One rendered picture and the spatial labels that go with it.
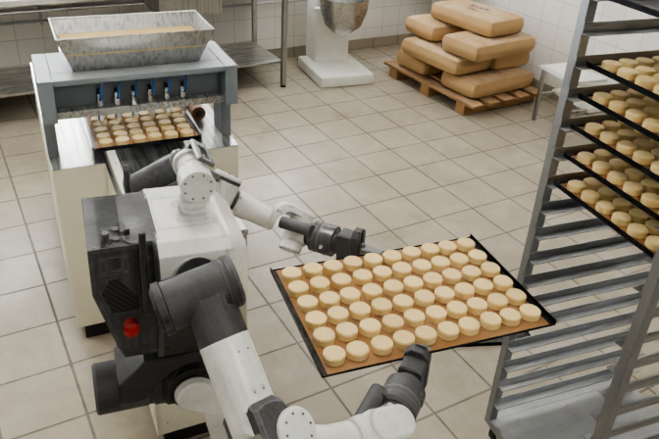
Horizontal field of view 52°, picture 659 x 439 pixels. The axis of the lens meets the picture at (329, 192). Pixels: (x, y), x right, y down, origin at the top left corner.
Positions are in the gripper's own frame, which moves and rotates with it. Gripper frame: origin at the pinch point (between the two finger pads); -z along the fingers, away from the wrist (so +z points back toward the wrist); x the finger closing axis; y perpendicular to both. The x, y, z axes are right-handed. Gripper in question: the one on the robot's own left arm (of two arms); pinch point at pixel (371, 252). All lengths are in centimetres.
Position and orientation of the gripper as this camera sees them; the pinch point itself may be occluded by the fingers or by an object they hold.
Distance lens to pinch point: 186.9
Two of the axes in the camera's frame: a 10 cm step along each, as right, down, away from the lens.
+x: 0.5, -8.7, -4.9
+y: 4.2, -4.3, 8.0
